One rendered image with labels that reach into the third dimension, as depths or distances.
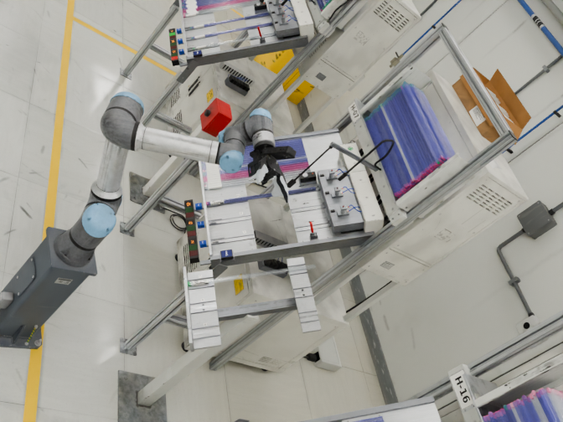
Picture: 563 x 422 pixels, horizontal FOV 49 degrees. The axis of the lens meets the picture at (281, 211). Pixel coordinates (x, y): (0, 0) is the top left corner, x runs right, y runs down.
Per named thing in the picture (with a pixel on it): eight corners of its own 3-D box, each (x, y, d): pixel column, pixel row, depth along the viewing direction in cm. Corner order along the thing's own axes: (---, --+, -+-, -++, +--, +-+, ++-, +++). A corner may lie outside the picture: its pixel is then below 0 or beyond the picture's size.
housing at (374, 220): (363, 242, 272) (365, 222, 261) (338, 165, 303) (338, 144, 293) (381, 239, 272) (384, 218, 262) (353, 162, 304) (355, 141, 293)
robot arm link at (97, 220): (65, 238, 223) (84, 216, 216) (77, 214, 234) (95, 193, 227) (95, 254, 228) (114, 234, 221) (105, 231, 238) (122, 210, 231)
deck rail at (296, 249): (211, 268, 264) (209, 259, 259) (211, 265, 265) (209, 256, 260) (374, 243, 270) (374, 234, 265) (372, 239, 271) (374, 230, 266)
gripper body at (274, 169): (263, 187, 206) (260, 159, 213) (283, 176, 202) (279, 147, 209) (248, 177, 201) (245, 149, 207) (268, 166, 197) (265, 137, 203)
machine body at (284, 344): (177, 355, 313) (253, 291, 282) (169, 247, 358) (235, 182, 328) (273, 378, 350) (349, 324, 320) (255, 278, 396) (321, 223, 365)
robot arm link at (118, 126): (92, 122, 194) (245, 153, 199) (101, 105, 202) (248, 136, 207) (91, 152, 201) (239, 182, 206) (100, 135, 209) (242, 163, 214)
